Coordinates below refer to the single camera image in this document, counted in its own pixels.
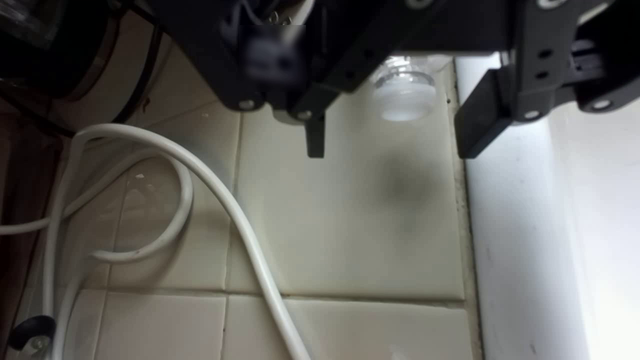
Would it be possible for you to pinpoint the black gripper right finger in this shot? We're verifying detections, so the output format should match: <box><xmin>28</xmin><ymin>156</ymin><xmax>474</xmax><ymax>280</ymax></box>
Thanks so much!
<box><xmin>454</xmin><ymin>40</ymin><xmax>640</xmax><ymax>159</ymax></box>

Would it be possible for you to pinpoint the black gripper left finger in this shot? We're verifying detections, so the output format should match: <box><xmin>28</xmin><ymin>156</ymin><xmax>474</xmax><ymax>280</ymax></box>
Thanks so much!
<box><xmin>245</xmin><ymin>38</ymin><xmax>337</xmax><ymax>159</ymax></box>

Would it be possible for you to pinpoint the clear plastic water bottle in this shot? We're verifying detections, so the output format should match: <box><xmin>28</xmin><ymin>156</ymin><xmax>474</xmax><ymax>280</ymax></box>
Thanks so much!
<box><xmin>372</xmin><ymin>57</ymin><xmax>439</xmax><ymax>122</ymax></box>

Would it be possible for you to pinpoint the white double kitchen sink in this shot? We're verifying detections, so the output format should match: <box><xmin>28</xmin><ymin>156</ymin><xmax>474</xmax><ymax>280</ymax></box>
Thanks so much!
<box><xmin>466</xmin><ymin>104</ymin><xmax>640</xmax><ymax>360</ymax></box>

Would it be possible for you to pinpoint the black coffee maker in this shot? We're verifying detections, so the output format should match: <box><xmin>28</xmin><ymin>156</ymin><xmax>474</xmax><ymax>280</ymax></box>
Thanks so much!
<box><xmin>0</xmin><ymin>0</ymin><xmax>165</xmax><ymax>138</ymax></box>

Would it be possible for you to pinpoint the white power cable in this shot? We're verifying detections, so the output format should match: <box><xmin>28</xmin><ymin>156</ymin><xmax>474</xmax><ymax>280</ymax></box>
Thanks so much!
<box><xmin>0</xmin><ymin>122</ymin><xmax>312</xmax><ymax>360</ymax></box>

